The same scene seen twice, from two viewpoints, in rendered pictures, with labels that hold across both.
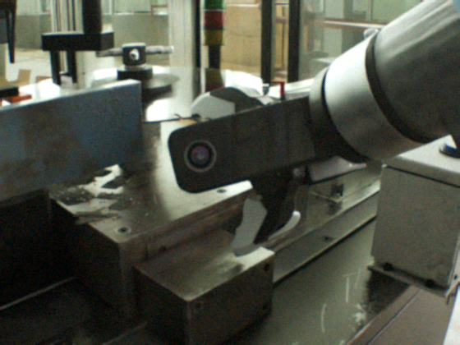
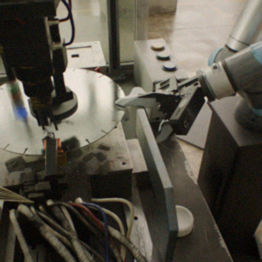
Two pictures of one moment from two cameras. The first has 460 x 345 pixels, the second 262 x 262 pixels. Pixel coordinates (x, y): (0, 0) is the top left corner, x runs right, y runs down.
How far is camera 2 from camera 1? 0.58 m
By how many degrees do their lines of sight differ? 50
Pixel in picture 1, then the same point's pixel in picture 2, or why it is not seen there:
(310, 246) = (127, 126)
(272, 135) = (194, 106)
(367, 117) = (228, 92)
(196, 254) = (137, 153)
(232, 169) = (191, 121)
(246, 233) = (162, 136)
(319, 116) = (209, 95)
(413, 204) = not seen: hidden behind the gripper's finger
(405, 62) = (244, 78)
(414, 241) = not seen: hidden behind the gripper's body
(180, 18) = not seen: outside the picture
